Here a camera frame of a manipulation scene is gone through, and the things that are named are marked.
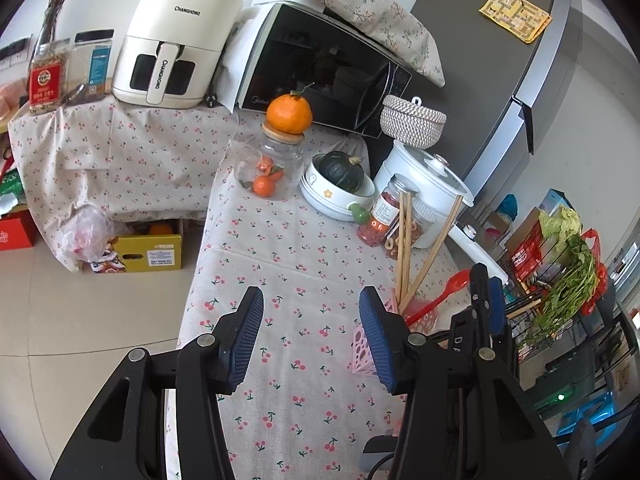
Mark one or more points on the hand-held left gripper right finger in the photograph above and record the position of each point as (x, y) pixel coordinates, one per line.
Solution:
(375, 340)

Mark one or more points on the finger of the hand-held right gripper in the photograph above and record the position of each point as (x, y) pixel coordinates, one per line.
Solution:
(497, 310)
(479, 300)

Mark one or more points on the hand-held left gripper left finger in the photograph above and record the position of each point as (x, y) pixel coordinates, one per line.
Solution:
(245, 340)

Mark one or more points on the pink plastic utensil basket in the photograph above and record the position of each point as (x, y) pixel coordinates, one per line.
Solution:
(361, 355)

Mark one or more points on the red plastic spoon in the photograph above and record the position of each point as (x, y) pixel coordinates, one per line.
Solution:
(450, 285)

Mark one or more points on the blue plastic stool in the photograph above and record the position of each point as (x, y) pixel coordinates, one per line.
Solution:
(600, 410)

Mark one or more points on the red snack packet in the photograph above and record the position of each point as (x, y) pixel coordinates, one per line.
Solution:
(525, 255)

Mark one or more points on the bunch of green herbs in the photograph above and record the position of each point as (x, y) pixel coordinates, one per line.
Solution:
(570, 290)

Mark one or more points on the cherry print tablecloth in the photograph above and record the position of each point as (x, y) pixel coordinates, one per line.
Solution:
(280, 260)

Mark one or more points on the jar of dried fruit slices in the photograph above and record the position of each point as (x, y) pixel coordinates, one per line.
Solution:
(419, 230)

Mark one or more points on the blue plastic bag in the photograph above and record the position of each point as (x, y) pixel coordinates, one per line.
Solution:
(509, 207)

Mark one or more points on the red plastic bag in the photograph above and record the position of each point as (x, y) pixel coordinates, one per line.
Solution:
(597, 280)

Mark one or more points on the napa cabbage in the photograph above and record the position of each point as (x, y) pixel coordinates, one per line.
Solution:
(562, 225)

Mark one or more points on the jar of red berries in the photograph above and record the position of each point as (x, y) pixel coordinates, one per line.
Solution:
(382, 215)

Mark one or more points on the small green round ornament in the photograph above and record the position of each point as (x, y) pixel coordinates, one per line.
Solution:
(361, 214)

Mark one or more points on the yellow cardboard box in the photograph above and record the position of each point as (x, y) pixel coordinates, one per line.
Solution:
(150, 252)

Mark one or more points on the white electric pot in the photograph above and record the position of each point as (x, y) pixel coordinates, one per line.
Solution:
(430, 175)

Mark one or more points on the plain white bowl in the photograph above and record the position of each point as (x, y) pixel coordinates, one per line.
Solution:
(320, 207)

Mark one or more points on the small orange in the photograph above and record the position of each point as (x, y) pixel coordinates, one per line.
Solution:
(272, 170)
(264, 186)

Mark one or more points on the colourful snack packet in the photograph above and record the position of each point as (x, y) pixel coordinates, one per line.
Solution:
(107, 262)

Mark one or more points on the dark green pumpkin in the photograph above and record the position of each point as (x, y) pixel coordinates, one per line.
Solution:
(345, 172)

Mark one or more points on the glass jar with wooden lid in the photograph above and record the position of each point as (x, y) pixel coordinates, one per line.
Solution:
(290, 160)

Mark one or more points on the clear plastic bag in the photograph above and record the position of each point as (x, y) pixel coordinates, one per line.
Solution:
(85, 232)

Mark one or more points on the grey refrigerator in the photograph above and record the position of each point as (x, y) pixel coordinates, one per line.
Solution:
(480, 85)

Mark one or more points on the large orange with stem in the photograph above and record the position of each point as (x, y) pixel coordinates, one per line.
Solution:
(290, 115)

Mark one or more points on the black power plug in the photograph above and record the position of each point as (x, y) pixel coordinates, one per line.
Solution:
(211, 101)

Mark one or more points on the red cardboard box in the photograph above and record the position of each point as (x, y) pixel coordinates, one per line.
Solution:
(17, 232)

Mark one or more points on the black microwave oven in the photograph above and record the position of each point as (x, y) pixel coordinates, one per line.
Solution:
(320, 70)

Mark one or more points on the yellow paper sheet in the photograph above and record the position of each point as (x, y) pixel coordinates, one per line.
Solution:
(515, 12)

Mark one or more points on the cream air fryer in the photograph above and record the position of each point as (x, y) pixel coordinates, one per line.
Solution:
(175, 40)

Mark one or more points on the clear container blue label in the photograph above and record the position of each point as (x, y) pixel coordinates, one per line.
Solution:
(92, 65)

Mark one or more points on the floral cloth cover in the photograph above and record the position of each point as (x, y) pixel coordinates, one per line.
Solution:
(370, 5)

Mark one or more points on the food packet with red label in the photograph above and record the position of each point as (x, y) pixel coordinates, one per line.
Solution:
(47, 80)

